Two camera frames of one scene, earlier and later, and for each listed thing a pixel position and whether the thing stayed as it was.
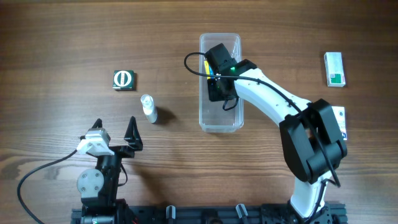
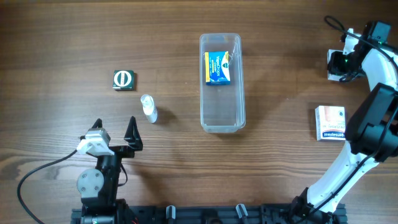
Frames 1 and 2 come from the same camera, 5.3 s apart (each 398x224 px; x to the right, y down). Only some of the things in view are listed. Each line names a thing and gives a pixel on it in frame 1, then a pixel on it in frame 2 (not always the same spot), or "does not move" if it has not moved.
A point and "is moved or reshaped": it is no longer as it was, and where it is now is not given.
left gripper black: [118, 150] does not move
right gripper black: [212, 94] to [333, 66]
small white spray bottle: [149, 109] does not move
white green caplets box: [336, 73] is moved or reshaped
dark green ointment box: [124, 79] does not move
